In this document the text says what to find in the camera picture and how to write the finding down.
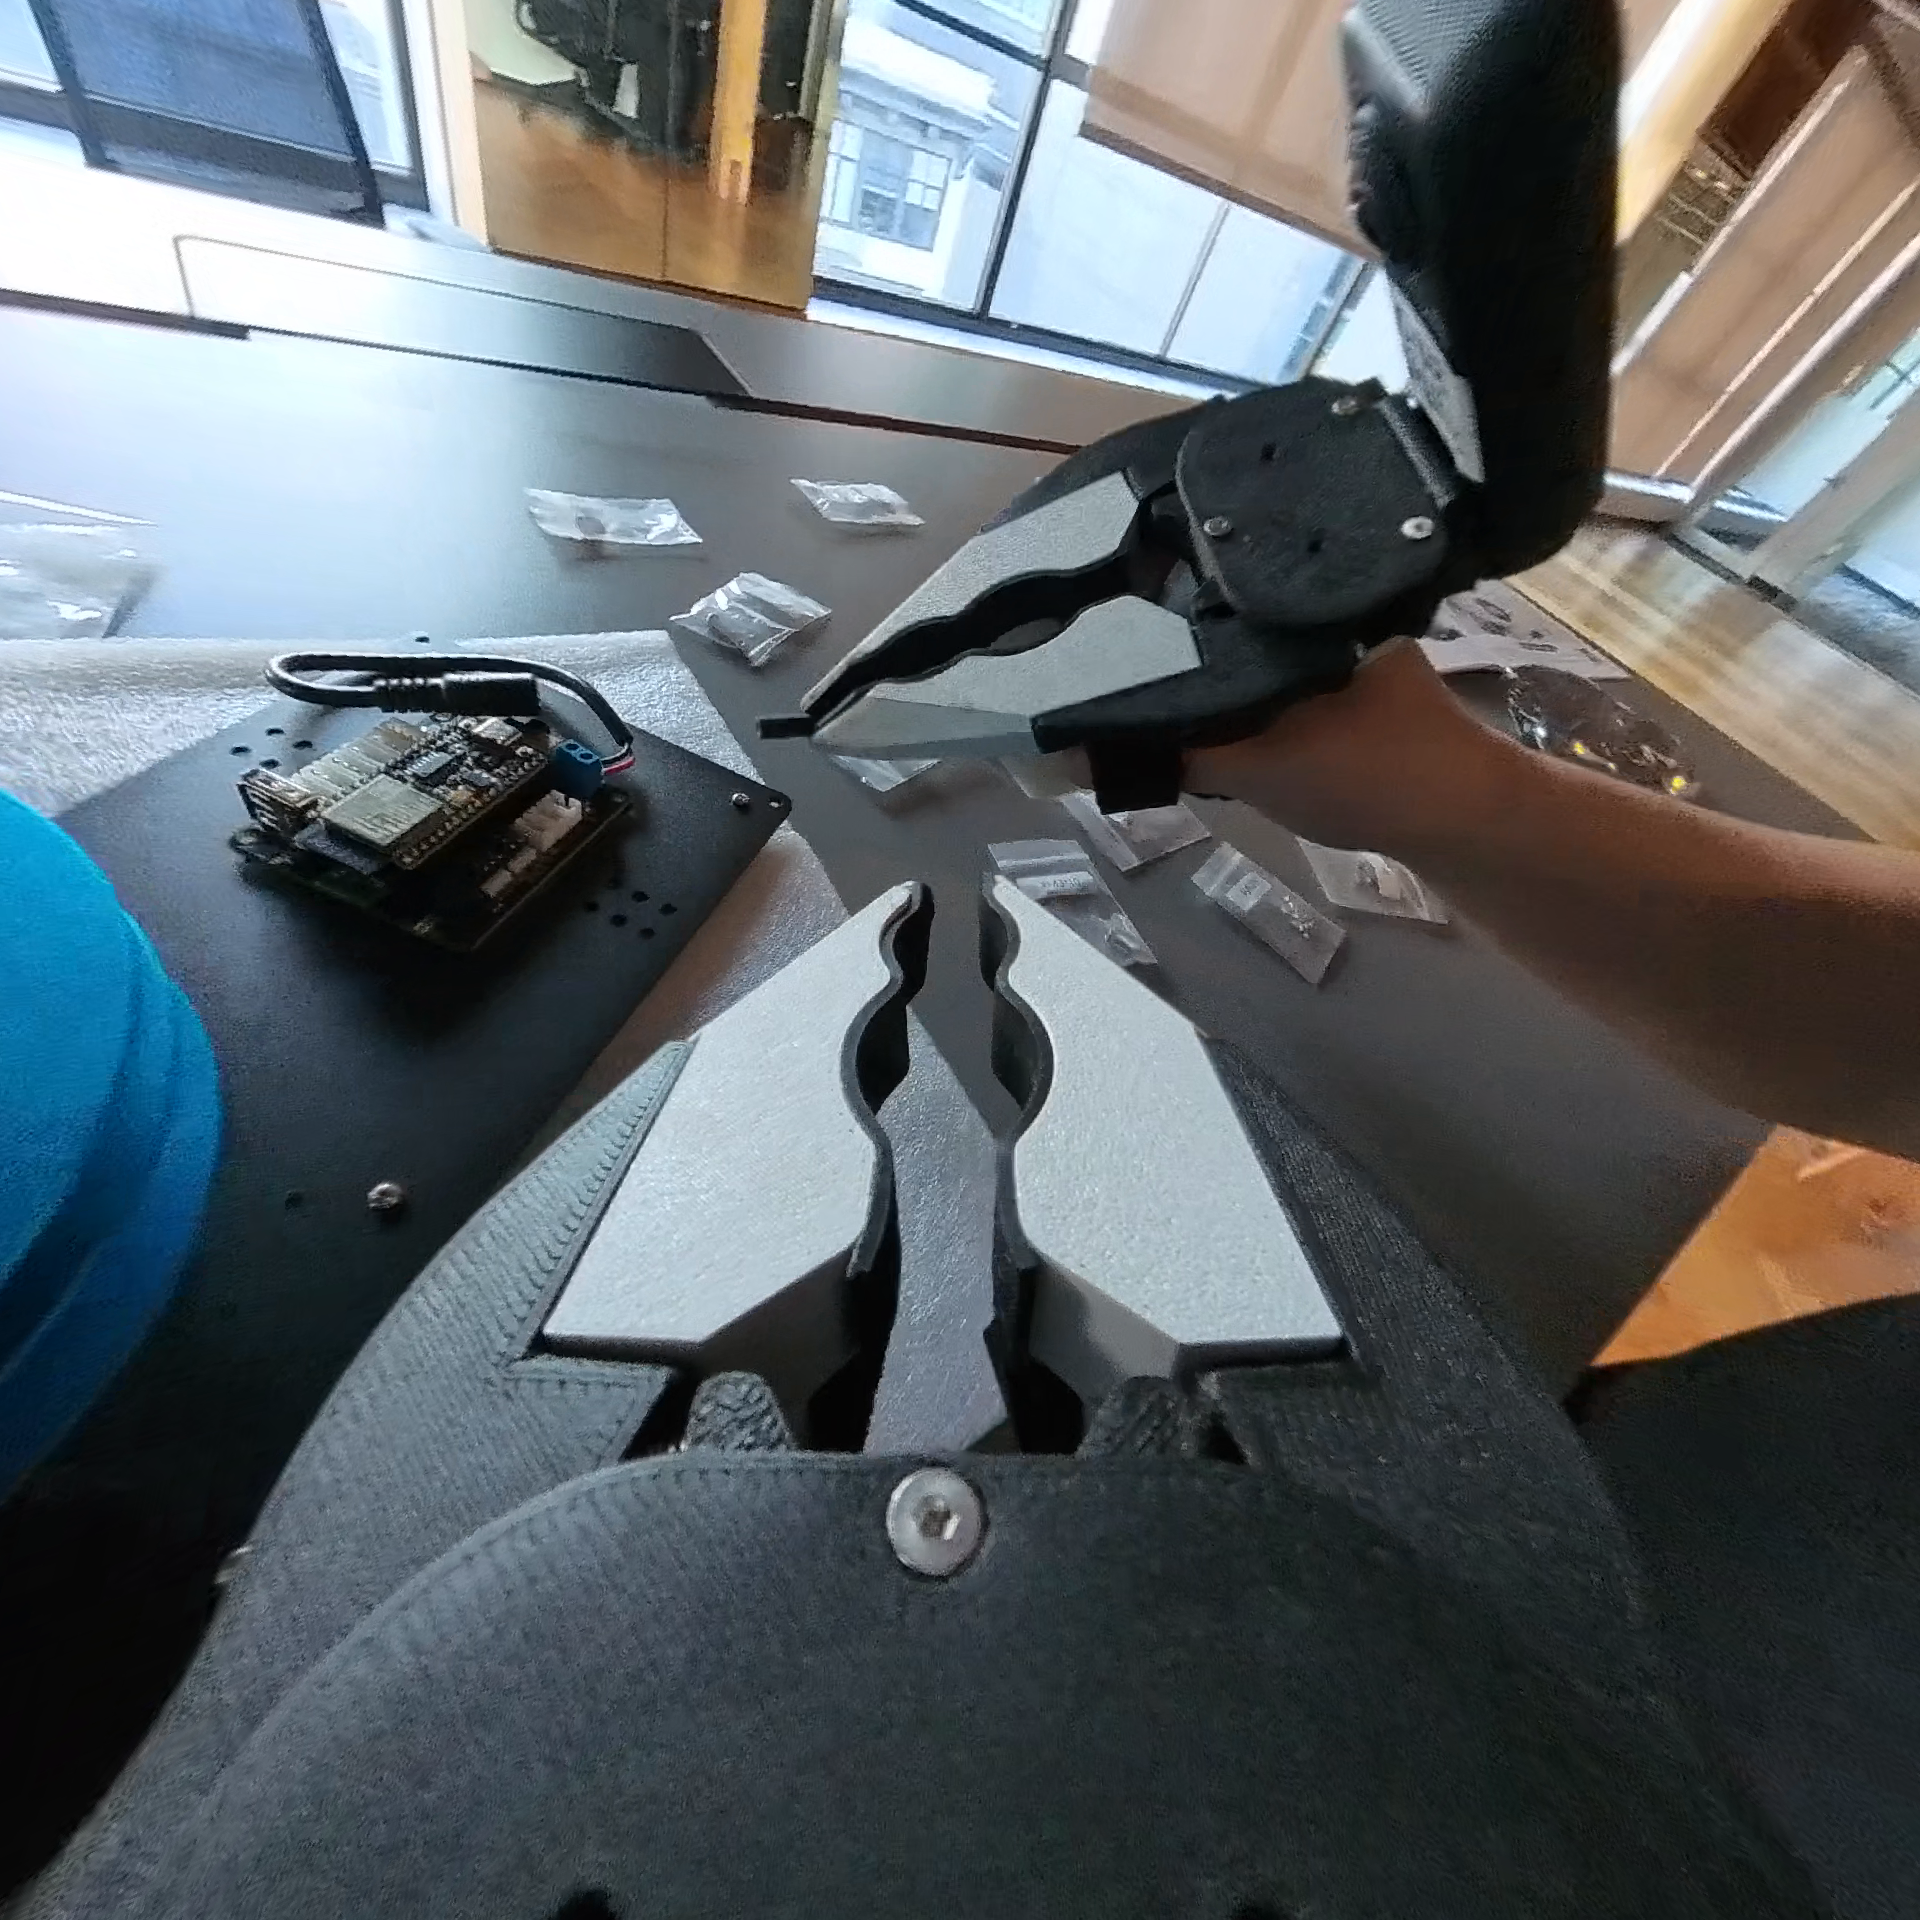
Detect person's right forearm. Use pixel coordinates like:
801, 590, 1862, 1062
1424, 704, 1920, 1164

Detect black barrel plug cable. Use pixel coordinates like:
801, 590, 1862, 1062
264, 652, 639, 782

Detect large empty clear bag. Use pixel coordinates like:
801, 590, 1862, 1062
0, 557, 160, 644

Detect black circuit board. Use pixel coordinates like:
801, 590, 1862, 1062
229, 718, 635, 952

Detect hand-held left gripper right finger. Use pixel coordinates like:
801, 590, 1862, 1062
977, 873, 1345, 1456

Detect printed instruction booklet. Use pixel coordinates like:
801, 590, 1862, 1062
1417, 590, 1625, 681

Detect person's right hand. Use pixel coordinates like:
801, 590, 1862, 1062
1182, 638, 1519, 865

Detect scatter of clear parts bags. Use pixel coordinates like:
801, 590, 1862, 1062
525, 478, 1450, 984

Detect adjacent dark desk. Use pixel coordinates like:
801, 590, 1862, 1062
0, 223, 1157, 452

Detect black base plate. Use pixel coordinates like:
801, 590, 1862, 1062
0, 701, 793, 1862

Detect white foam sheet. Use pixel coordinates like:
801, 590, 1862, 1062
0, 630, 848, 1037

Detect large clear bag of screws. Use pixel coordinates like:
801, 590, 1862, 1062
1499, 667, 1695, 797

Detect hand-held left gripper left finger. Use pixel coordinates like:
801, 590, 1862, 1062
536, 883, 934, 1448

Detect grey desk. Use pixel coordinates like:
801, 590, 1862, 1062
0, 292, 1862, 1404

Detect dark framed window wall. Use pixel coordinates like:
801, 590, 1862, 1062
0, 0, 1382, 388

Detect beige roller blind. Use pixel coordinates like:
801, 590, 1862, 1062
1077, 0, 1389, 260

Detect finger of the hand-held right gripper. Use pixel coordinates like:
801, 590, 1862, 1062
816, 592, 1201, 759
801, 478, 1153, 715

